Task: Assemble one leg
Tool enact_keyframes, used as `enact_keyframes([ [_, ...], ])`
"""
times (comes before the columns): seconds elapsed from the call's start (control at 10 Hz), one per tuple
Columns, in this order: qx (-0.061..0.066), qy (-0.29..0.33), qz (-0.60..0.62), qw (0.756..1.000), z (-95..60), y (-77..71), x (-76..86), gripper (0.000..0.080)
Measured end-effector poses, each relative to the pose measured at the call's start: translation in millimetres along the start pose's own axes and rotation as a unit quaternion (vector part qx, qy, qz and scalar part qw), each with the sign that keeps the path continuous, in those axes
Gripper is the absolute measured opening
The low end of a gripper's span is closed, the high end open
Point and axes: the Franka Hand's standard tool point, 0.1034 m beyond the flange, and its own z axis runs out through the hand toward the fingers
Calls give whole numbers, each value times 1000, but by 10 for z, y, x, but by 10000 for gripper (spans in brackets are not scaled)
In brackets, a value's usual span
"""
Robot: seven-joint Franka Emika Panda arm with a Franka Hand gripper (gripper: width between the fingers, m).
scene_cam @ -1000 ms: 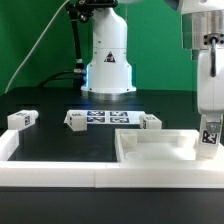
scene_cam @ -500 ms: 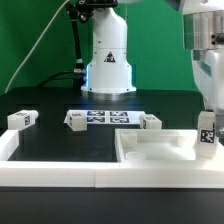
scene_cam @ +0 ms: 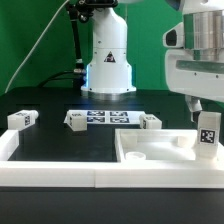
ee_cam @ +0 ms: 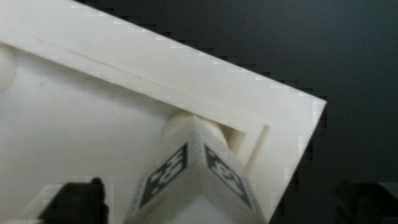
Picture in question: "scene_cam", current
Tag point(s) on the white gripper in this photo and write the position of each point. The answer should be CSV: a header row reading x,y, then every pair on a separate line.
x,y
203,79

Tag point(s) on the white square tabletop part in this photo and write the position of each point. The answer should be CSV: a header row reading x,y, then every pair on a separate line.
x,y
145,145

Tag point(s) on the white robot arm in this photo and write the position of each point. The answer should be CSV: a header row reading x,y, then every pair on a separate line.
x,y
109,75

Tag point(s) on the printed marker sheet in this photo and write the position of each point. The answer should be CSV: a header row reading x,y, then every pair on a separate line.
x,y
111,117

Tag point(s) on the white U-shaped fence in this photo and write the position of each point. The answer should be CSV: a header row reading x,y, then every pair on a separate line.
x,y
200,173

